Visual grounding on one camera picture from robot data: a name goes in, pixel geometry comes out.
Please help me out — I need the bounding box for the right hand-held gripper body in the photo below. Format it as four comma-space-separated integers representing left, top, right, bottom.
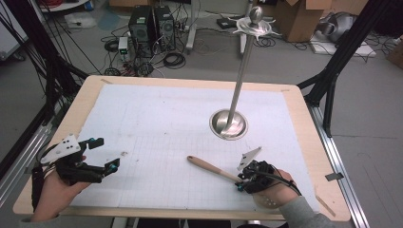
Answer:
237, 146, 280, 195

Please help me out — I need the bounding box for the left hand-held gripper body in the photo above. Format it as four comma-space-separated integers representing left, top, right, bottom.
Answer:
40, 133, 106, 186

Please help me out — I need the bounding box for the beige slotted spoon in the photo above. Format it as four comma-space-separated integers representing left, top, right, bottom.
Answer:
186, 155, 288, 210

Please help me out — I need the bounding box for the person's right hand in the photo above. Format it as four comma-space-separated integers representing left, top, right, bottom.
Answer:
258, 168, 301, 204

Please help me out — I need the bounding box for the person's left hand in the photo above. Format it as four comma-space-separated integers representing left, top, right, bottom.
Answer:
29, 170, 93, 222

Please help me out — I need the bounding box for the white grid mat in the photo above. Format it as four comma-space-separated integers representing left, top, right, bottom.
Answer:
69, 84, 321, 213

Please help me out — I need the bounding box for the tan tape strip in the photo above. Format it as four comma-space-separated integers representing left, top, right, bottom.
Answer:
315, 194, 337, 218

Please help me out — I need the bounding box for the black tape piece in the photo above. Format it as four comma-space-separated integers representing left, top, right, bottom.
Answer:
324, 172, 345, 182

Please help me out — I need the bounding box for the metal utensil stand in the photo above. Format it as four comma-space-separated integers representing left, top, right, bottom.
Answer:
208, 5, 282, 142

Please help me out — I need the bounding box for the small silver box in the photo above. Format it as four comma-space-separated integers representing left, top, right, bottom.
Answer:
117, 36, 130, 62

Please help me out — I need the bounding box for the black computer tower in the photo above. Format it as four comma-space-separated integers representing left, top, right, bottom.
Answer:
153, 5, 177, 52
127, 5, 155, 59

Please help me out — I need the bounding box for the white plastic bag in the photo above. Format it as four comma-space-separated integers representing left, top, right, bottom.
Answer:
65, 12, 98, 30

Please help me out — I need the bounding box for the white stand leg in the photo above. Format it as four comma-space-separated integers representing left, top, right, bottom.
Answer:
185, 0, 200, 54

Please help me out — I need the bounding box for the flat black box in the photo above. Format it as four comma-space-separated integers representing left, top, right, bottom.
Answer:
216, 17, 238, 30

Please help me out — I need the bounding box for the white flat board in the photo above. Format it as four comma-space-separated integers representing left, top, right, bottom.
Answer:
309, 33, 378, 59

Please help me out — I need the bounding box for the large cardboard box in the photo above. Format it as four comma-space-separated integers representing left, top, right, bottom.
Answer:
274, 0, 333, 44

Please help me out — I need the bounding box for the grey plastic device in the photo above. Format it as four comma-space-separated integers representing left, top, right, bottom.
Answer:
317, 11, 358, 43

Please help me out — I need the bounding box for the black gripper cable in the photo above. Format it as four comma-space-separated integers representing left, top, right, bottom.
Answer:
248, 169, 302, 197

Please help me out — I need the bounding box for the black wrist strap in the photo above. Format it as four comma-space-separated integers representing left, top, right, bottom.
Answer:
30, 165, 44, 212

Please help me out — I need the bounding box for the aluminium rail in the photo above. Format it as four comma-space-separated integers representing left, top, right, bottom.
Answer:
305, 103, 371, 228
0, 122, 55, 208

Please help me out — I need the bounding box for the black frame stand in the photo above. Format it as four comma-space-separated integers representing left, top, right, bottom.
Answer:
2, 0, 90, 126
297, 0, 394, 138

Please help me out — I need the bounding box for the small black cable coil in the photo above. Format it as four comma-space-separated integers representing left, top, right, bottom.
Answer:
104, 39, 120, 53

